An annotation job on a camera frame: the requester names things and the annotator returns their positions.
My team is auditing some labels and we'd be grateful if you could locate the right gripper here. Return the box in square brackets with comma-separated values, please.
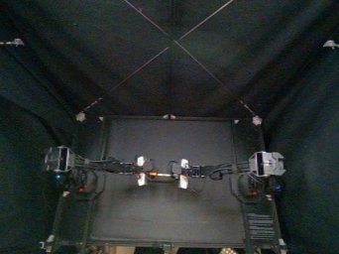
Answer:
[171, 158, 195, 191]

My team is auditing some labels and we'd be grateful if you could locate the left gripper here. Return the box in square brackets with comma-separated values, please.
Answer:
[132, 156, 152, 188]

